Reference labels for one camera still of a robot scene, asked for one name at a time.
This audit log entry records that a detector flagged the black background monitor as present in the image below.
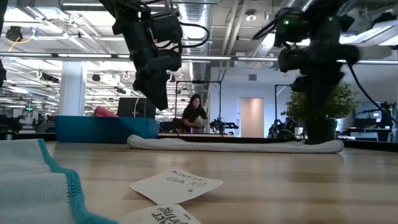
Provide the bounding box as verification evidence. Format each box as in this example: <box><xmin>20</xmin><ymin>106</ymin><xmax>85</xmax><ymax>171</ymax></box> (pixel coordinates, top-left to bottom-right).
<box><xmin>117</xmin><ymin>96</ymin><xmax>157</xmax><ymax>119</ymax></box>

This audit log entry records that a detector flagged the white handwritten paper tag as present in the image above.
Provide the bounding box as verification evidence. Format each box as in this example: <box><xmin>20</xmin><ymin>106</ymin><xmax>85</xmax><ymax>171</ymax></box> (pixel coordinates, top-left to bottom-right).
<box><xmin>129</xmin><ymin>167</ymin><xmax>224</xmax><ymax>205</ymax></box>

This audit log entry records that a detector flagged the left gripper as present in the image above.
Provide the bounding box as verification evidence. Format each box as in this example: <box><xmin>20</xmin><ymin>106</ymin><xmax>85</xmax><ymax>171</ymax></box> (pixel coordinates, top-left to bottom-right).
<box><xmin>132</xmin><ymin>40</ymin><xmax>183</xmax><ymax>111</ymax></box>

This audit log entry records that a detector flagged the background work table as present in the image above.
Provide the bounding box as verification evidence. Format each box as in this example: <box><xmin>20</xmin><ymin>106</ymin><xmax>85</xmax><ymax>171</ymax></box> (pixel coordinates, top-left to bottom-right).
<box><xmin>157</xmin><ymin>133</ymin><xmax>236</xmax><ymax>139</ymax></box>

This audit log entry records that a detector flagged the silver ventilation duct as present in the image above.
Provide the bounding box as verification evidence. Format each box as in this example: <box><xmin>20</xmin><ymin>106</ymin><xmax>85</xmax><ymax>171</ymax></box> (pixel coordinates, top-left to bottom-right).
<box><xmin>178</xmin><ymin>0</ymin><xmax>213</xmax><ymax>103</ymax></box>

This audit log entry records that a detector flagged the white printed paper tag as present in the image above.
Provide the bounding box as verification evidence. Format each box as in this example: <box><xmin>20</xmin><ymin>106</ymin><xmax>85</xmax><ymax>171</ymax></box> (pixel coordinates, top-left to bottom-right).
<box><xmin>116</xmin><ymin>203</ymin><xmax>203</xmax><ymax>224</ymax></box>

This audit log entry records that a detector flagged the black background stand frame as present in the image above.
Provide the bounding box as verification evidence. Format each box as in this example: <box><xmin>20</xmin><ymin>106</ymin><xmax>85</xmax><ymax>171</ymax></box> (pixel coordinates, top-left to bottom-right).
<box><xmin>175</xmin><ymin>80</ymin><xmax>223</xmax><ymax>134</ymax></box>
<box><xmin>274</xmin><ymin>83</ymin><xmax>293</xmax><ymax>125</ymax></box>

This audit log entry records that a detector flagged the grey waffle microfiber towel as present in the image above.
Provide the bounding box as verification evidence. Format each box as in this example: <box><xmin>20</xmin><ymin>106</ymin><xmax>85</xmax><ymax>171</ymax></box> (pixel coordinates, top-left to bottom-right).
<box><xmin>126</xmin><ymin>134</ymin><xmax>345</xmax><ymax>154</ymax></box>

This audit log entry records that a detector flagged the long hanging light bar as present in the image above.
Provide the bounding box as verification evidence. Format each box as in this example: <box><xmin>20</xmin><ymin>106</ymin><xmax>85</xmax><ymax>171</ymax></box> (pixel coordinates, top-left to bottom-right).
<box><xmin>0</xmin><ymin>51</ymin><xmax>398</xmax><ymax>65</ymax></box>

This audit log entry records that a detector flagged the pink microfiber towel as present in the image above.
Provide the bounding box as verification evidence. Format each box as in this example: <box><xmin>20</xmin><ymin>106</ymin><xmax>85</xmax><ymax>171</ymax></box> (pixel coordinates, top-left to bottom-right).
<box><xmin>94</xmin><ymin>106</ymin><xmax>119</xmax><ymax>118</ymax></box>

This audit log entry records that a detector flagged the potted artificial plant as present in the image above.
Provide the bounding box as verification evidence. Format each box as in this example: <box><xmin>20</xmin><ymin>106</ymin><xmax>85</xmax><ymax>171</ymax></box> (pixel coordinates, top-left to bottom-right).
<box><xmin>281</xmin><ymin>81</ymin><xmax>361</xmax><ymax>144</ymax></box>

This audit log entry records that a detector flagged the person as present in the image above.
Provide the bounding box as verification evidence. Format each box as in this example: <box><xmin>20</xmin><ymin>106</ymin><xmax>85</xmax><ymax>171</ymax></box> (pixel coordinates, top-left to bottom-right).
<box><xmin>181</xmin><ymin>94</ymin><xmax>209</xmax><ymax>134</ymax></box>

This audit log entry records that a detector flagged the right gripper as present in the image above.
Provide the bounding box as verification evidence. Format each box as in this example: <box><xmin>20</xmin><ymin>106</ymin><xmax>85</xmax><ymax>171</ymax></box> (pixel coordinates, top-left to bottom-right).
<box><xmin>278</xmin><ymin>45</ymin><xmax>361</xmax><ymax>121</ymax></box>

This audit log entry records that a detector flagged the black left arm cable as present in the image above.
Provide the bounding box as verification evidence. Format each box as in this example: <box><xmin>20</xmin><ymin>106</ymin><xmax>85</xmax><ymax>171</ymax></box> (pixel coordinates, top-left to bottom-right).
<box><xmin>178</xmin><ymin>21</ymin><xmax>210</xmax><ymax>49</ymax></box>

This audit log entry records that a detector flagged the white building pillar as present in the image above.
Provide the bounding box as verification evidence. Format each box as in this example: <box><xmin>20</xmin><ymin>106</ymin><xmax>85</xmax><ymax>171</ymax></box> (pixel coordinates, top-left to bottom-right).
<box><xmin>58</xmin><ymin>61</ymin><xmax>87</xmax><ymax>116</ymax></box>

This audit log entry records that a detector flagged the teal blue bin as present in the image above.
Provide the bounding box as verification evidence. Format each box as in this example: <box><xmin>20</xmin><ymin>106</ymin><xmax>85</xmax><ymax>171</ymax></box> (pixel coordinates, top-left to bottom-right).
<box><xmin>55</xmin><ymin>115</ymin><xmax>160</xmax><ymax>144</ymax></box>

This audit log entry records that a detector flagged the background door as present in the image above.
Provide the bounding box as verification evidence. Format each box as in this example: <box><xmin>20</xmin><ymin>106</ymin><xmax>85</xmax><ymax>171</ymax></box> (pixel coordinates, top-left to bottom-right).
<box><xmin>241</xmin><ymin>98</ymin><xmax>265</xmax><ymax>138</ymax></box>

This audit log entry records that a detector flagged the black ceiling cable reel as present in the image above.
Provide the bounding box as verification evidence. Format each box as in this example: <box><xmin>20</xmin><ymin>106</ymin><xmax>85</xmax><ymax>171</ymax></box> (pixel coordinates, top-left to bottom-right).
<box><xmin>5</xmin><ymin>26</ymin><xmax>23</xmax><ymax>42</ymax></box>

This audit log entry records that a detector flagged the background office desk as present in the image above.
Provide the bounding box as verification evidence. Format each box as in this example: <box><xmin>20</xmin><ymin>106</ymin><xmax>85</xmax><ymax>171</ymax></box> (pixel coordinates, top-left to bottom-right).
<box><xmin>337</xmin><ymin>101</ymin><xmax>397</xmax><ymax>141</ymax></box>

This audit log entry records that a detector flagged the black curved hose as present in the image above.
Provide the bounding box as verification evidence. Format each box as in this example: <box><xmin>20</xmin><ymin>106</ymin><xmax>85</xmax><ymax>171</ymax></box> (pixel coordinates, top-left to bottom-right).
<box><xmin>0</xmin><ymin>114</ymin><xmax>25</xmax><ymax>133</ymax></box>

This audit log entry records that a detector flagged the light blue teal-edged towel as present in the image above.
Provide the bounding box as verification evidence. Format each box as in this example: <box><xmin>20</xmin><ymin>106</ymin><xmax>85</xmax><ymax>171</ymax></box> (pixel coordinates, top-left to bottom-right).
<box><xmin>0</xmin><ymin>138</ymin><xmax>119</xmax><ymax>224</ymax></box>

